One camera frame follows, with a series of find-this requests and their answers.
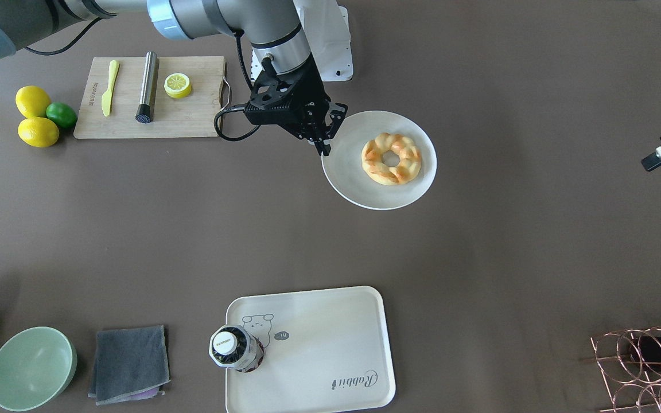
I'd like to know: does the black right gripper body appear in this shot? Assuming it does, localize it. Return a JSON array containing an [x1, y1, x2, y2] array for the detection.
[[243, 57, 334, 141]]

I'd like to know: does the white round plate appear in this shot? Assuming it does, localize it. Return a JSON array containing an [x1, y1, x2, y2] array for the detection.
[[321, 111, 437, 210]]

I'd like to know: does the braided ring donut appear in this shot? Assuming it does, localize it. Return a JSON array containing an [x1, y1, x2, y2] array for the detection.
[[360, 133, 422, 186]]

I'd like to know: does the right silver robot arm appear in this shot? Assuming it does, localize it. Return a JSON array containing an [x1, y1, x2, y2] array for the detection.
[[0, 1, 347, 157]]

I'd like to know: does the cream rectangular tray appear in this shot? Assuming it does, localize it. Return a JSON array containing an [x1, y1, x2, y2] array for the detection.
[[225, 286, 396, 412]]

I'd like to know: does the bamboo cutting board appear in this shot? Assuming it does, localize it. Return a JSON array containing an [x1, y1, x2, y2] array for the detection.
[[73, 56, 232, 139]]

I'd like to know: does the half lemon slice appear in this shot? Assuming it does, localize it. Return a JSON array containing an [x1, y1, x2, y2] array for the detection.
[[164, 73, 192, 99]]

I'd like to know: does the steel muddler rod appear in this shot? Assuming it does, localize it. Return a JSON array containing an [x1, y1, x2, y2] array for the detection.
[[135, 50, 158, 124]]

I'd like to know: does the yellow plastic knife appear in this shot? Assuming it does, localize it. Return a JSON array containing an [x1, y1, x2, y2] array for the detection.
[[100, 60, 120, 117]]

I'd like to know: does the dark juice bottle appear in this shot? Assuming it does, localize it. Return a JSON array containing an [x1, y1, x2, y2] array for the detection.
[[209, 325, 265, 373]]

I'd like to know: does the green lime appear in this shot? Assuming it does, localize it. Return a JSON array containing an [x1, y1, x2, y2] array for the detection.
[[45, 102, 78, 129]]

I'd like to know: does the yellow lemon near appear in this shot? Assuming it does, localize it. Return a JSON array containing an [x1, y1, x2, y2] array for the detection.
[[17, 117, 60, 148]]

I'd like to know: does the yellow lemon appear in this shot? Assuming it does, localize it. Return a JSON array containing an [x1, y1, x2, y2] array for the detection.
[[17, 117, 60, 148], [15, 85, 52, 118]]

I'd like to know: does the yellow lemon far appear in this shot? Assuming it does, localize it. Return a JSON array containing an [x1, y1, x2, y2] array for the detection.
[[15, 85, 52, 118]]

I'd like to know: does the grey folded cloth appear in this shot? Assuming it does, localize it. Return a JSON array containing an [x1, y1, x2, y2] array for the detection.
[[88, 325, 171, 406]]

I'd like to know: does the mint green bowl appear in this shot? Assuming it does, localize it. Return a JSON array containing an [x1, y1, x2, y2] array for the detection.
[[0, 326, 77, 411]]

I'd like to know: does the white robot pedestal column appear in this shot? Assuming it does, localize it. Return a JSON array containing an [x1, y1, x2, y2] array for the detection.
[[250, 1, 354, 82]]

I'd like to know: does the copper wire bottle rack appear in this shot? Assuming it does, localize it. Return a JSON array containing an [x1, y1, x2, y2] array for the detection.
[[588, 326, 661, 412]]

